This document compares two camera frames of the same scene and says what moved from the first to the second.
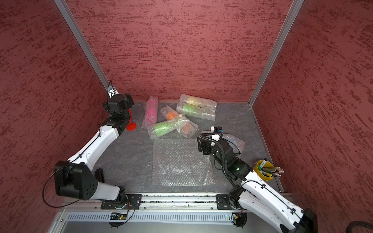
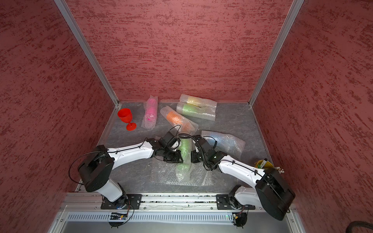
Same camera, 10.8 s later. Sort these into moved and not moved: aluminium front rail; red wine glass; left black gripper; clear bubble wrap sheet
Moved: left black gripper
Not moved: aluminium front rail; red wine glass; clear bubble wrap sheet
